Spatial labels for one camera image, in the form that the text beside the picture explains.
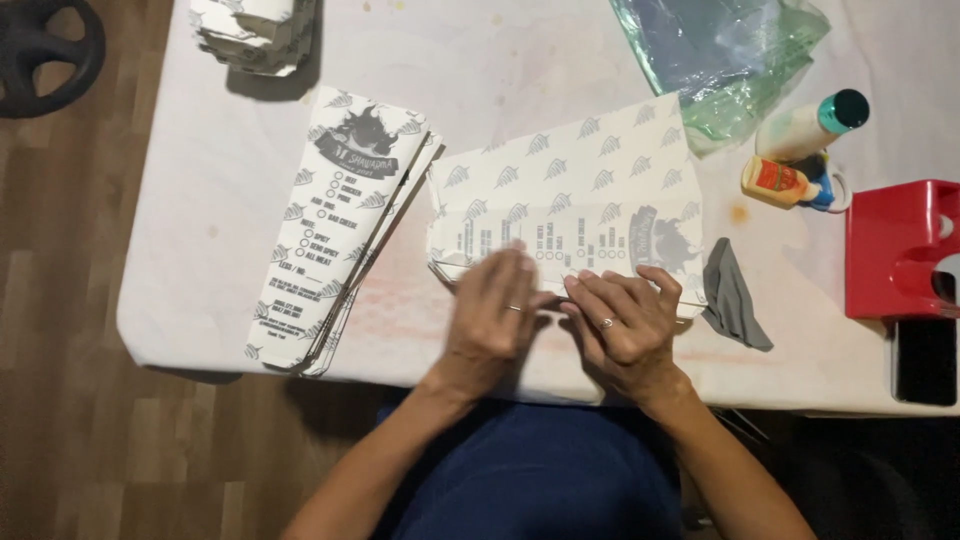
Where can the person's right hand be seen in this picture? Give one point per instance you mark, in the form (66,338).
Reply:
(637,345)

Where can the person's left hand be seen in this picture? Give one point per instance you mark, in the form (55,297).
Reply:
(484,330)

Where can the person's left fingers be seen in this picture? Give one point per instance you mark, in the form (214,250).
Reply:
(506,274)

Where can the printed white paper sheet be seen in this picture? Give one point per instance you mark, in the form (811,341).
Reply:
(570,172)

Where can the stack of flat printed bags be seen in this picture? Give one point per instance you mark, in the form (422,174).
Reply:
(337,225)

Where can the person's blue clothing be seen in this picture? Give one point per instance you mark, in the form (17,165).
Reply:
(540,480)

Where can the grey cloth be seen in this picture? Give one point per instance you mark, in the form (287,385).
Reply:
(731,300)

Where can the small glue bottle orange label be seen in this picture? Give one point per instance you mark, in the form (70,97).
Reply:
(776,182)

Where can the white table cover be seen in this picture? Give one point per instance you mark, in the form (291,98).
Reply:
(225,187)

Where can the green clear plastic bag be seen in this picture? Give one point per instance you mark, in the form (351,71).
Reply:
(720,60)

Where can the white bottle with teal cap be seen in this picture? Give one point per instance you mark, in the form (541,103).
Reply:
(799,131)

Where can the blue and white mug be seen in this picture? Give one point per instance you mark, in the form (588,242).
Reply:
(826,197)

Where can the pile of folded paper bags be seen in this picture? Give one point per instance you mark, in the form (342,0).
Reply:
(251,34)

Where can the red plastic box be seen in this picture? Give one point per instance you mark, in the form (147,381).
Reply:
(889,247)

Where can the black phone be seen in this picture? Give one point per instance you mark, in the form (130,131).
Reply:
(925,364)

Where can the black wheel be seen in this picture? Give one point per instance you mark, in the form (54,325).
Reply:
(82,67)

